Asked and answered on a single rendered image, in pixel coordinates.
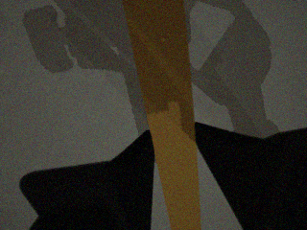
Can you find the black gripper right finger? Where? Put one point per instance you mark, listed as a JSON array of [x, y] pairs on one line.
[[251, 172]]

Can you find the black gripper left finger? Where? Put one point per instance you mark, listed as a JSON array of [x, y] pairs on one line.
[[125, 184]]

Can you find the brown bar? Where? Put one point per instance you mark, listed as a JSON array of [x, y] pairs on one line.
[[158, 39]]

